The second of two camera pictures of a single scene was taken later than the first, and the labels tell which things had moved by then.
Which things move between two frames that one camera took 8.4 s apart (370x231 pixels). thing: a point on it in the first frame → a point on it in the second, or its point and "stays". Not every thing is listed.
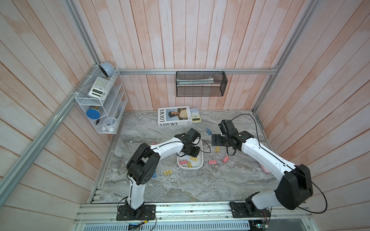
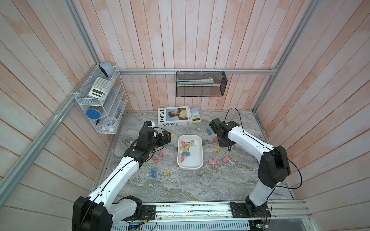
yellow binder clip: (167, 172) stays
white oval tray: (190, 162) stays
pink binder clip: (226, 159) stays
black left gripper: (196, 152) → (162, 141)
